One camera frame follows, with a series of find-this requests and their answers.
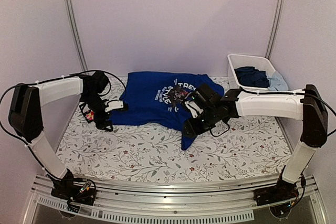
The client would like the white plastic bin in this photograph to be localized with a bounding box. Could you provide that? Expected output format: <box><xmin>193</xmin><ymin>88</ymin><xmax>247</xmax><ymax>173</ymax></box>
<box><xmin>227</xmin><ymin>54</ymin><xmax>289</xmax><ymax>92</ymax></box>

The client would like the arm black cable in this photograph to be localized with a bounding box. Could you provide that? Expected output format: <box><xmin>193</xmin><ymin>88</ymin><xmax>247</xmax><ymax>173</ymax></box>
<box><xmin>0</xmin><ymin>70</ymin><xmax>127</xmax><ymax>177</ymax></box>
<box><xmin>209</xmin><ymin>87</ymin><xmax>336</xmax><ymax>204</ymax></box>

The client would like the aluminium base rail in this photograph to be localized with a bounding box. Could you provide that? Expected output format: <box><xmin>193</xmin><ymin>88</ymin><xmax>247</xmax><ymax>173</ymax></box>
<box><xmin>23</xmin><ymin>175</ymin><xmax>331</xmax><ymax>223</ymax></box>

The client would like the floral table cloth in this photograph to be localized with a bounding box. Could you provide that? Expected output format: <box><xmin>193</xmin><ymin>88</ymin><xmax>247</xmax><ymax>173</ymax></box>
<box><xmin>56</xmin><ymin>110</ymin><xmax>291</xmax><ymax>184</ymax></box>

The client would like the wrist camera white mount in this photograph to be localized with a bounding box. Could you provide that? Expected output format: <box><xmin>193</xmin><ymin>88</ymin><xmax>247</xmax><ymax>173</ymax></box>
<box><xmin>184</xmin><ymin>100</ymin><xmax>203</xmax><ymax>119</ymax></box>
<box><xmin>105</xmin><ymin>100</ymin><xmax>129</xmax><ymax>112</ymax></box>

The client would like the aluminium frame post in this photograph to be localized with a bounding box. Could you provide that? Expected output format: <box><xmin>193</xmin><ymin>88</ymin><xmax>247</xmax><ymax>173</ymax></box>
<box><xmin>265</xmin><ymin>0</ymin><xmax>285</xmax><ymax>60</ymax></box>
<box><xmin>64</xmin><ymin>0</ymin><xmax>88</xmax><ymax>71</ymax></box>

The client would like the dark navy clothing in bin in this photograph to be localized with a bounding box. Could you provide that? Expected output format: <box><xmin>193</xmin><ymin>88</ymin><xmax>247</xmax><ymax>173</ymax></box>
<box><xmin>234</xmin><ymin>66</ymin><xmax>269</xmax><ymax>88</ymax></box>

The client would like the blue printed t-shirt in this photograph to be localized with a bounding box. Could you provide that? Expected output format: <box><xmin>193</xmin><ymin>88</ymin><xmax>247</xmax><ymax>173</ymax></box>
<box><xmin>107</xmin><ymin>70</ymin><xmax>225</xmax><ymax>151</ymax></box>

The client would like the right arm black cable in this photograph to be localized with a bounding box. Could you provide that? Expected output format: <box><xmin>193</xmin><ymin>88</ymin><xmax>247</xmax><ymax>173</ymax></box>
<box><xmin>209</xmin><ymin>87</ymin><xmax>336</xmax><ymax>204</ymax></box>

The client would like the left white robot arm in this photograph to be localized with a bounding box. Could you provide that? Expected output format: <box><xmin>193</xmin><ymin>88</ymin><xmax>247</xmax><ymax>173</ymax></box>
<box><xmin>8</xmin><ymin>71</ymin><xmax>113</xmax><ymax>210</ymax></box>

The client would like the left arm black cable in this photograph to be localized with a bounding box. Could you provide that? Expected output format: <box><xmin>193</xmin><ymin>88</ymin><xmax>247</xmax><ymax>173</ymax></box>
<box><xmin>0</xmin><ymin>70</ymin><xmax>127</xmax><ymax>177</ymax></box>

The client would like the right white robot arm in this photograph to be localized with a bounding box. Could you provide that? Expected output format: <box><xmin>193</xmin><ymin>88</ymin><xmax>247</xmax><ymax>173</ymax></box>
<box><xmin>182</xmin><ymin>84</ymin><xmax>329</xmax><ymax>211</ymax></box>

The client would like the pink flower brooch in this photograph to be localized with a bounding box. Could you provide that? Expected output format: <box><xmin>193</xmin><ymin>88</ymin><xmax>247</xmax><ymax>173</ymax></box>
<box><xmin>85</xmin><ymin>111</ymin><xmax>94</xmax><ymax>123</ymax></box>

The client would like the right aluminium frame post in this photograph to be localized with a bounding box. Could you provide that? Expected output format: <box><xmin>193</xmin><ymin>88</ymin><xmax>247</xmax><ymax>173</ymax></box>
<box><xmin>265</xmin><ymin>0</ymin><xmax>285</xmax><ymax>60</ymax></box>

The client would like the left aluminium frame post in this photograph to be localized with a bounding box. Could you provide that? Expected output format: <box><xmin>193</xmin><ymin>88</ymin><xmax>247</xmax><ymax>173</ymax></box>
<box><xmin>64</xmin><ymin>0</ymin><xmax>88</xmax><ymax>71</ymax></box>

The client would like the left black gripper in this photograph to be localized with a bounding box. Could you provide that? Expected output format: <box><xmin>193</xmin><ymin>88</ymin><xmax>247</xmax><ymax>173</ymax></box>
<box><xmin>81</xmin><ymin>92</ymin><xmax>113</xmax><ymax>132</ymax></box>

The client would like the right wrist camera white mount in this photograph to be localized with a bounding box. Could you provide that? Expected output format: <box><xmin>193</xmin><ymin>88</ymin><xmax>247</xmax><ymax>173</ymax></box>
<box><xmin>184</xmin><ymin>100</ymin><xmax>203</xmax><ymax>119</ymax></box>

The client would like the black brooch box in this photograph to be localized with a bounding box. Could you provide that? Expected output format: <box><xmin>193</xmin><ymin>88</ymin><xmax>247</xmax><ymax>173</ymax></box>
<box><xmin>79</xmin><ymin>102</ymin><xmax>92</xmax><ymax>123</ymax></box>

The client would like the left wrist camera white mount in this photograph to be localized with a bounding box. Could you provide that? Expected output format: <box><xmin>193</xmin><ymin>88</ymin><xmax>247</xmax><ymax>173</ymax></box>
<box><xmin>105</xmin><ymin>100</ymin><xmax>129</xmax><ymax>112</ymax></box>

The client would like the light blue cloth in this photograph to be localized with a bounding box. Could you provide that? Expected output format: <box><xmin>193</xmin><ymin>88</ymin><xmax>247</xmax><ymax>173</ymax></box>
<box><xmin>267</xmin><ymin>71</ymin><xmax>289</xmax><ymax>91</ymax></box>

